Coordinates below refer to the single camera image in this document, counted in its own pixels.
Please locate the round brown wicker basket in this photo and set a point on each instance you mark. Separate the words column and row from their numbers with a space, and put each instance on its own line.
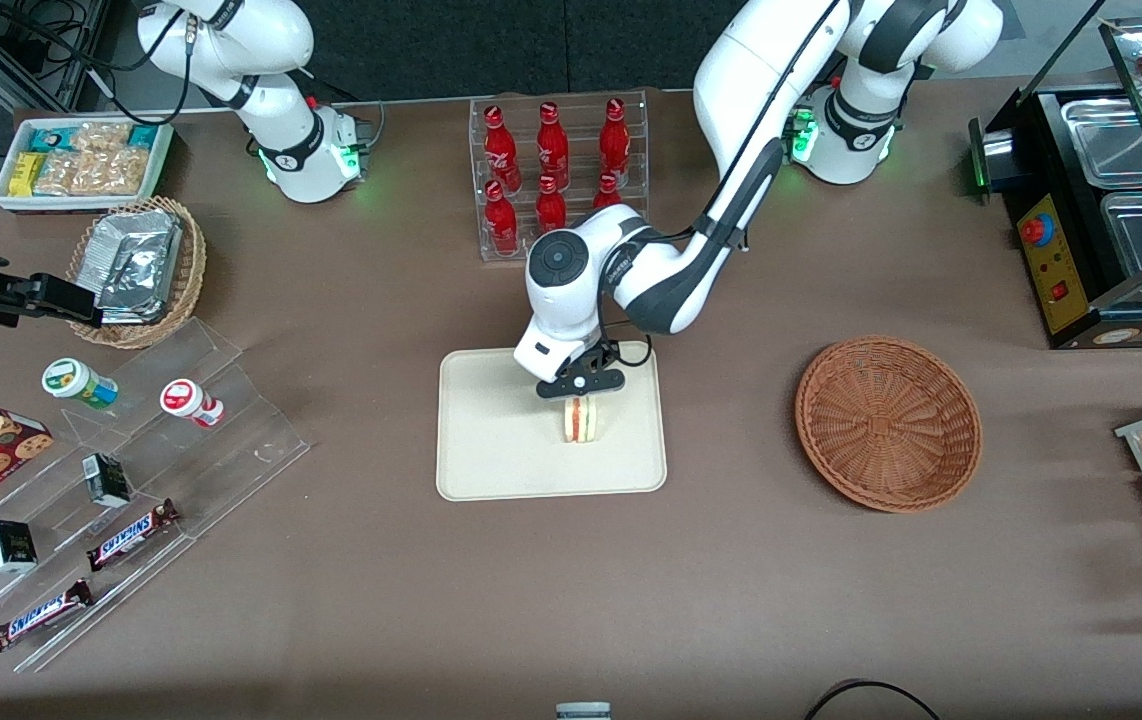
column 886, row 425

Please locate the clear acrylic bottle rack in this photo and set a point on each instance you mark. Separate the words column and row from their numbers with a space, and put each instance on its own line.
column 481, row 240

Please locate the small grey device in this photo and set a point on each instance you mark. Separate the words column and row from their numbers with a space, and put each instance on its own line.
column 583, row 711

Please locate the black food warmer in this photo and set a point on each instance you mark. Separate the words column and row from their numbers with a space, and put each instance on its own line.
column 1071, row 300

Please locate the small black carton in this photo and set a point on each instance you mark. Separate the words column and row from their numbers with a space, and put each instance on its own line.
column 9, row 546
column 107, row 480

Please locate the Snickers chocolate bar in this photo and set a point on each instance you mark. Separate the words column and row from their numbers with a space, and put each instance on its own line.
column 131, row 535
column 39, row 616

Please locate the white rectangular snack bin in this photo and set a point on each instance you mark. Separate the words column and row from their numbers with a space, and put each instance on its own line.
column 6, row 200

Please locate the light wicker basket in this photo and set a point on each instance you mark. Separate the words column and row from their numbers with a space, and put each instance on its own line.
column 186, row 280

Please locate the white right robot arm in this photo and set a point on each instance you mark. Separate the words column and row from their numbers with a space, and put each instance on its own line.
column 231, row 40

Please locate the cream plastic serving tray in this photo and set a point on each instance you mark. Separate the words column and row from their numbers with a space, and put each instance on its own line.
column 501, row 440

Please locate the yellow snack packet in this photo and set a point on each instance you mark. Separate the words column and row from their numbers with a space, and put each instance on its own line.
column 27, row 174

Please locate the teal snack packet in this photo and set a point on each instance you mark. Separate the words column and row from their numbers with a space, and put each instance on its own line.
column 143, row 136
column 48, row 138

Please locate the green-lidded white cup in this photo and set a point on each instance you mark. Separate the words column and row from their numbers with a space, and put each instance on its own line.
column 76, row 382

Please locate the clear bag of puffed snacks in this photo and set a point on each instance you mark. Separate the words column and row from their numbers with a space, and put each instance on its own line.
column 101, row 135
column 91, row 173

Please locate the red knob on blue base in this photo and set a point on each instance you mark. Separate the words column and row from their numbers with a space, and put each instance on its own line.
column 1036, row 230

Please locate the clear acrylic stepped display stand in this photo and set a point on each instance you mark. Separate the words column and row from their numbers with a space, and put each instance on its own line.
column 231, row 430

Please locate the red rocker switch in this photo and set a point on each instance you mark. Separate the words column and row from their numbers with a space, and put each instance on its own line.
column 1060, row 292

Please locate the red-lidded white cup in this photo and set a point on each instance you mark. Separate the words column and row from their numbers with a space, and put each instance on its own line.
column 189, row 402

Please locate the triangle sandwich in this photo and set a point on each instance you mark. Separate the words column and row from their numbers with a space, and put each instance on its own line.
column 581, row 422

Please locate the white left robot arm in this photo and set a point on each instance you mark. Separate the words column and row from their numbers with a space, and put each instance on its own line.
column 761, row 80

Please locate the red cola bottle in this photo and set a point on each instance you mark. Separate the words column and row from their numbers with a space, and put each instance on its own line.
column 501, row 225
column 550, row 208
column 500, row 150
column 607, row 192
column 552, row 148
column 614, row 140

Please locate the silver foil bags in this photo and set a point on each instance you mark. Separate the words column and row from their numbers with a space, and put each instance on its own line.
column 136, row 265

